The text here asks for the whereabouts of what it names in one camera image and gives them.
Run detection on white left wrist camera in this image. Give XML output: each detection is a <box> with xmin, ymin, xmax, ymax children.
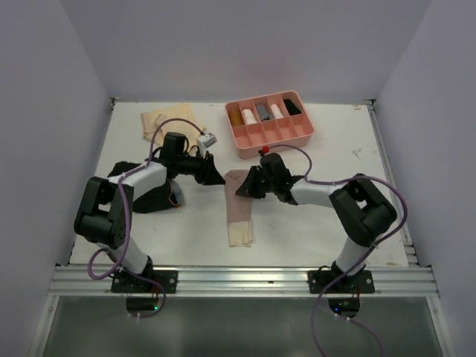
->
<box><xmin>196</xmin><ymin>132</ymin><xmax>217</xmax><ymax>151</ymax></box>

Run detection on grey rolled underwear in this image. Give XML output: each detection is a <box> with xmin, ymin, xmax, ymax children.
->
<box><xmin>256</xmin><ymin>103</ymin><xmax>274</xmax><ymax>122</ymax></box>

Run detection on pink underwear cream waistband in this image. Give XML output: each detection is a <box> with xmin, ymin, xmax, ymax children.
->
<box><xmin>224</xmin><ymin>170</ymin><xmax>254</xmax><ymax>247</ymax></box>

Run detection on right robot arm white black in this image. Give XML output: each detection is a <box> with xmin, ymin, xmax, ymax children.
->
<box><xmin>235</xmin><ymin>151</ymin><xmax>397</xmax><ymax>292</ymax></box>

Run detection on beige underwear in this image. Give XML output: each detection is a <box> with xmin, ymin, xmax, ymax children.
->
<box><xmin>141</xmin><ymin>103</ymin><xmax>205</xmax><ymax>146</ymax></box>

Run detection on black rolled underwear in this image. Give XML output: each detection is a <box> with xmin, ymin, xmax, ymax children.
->
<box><xmin>283</xmin><ymin>99</ymin><xmax>302</xmax><ymax>116</ymax></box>

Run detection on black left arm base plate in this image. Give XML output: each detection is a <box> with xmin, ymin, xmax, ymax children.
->
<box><xmin>111</xmin><ymin>268</ymin><xmax>179</xmax><ymax>294</ymax></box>

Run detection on aluminium table frame rail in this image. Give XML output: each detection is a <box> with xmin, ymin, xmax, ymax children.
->
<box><xmin>48</xmin><ymin>101</ymin><xmax>439</xmax><ymax>298</ymax></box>

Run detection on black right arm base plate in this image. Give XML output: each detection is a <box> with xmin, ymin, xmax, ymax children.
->
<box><xmin>306</xmin><ymin>265</ymin><xmax>376</xmax><ymax>295</ymax></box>

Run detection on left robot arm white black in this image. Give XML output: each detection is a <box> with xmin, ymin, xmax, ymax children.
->
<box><xmin>74</xmin><ymin>132</ymin><xmax>225</xmax><ymax>292</ymax></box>

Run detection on pink divided organizer tray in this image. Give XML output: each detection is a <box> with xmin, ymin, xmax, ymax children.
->
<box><xmin>225</xmin><ymin>91</ymin><xmax>315</xmax><ymax>159</ymax></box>

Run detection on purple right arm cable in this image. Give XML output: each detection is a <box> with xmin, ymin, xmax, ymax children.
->
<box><xmin>267</xmin><ymin>144</ymin><xmax>409</xmax><ymax>357</ymax></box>

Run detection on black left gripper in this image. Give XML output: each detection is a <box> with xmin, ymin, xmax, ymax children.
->
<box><xmin>176</xmin><ymin>149</ymin><xmax>225</xmax><ymax>185</ymax></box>

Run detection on brown rolled underwear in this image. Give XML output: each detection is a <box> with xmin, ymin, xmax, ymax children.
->
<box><xmin>229</xmin><ymin>111</ymin><xmax>243</xmax><ymax>126</ymax></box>

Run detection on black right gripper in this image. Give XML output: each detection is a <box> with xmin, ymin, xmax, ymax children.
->
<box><xmin>235</xmin><ymin>164</ymin><xmax>277</xmax><ymax>198</ymax></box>

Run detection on black underwear orange trim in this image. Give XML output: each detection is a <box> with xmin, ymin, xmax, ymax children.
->
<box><xmin>106</xmin><ymin>160</ymin><xmax>185</xmax><ymax>215</ymax></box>

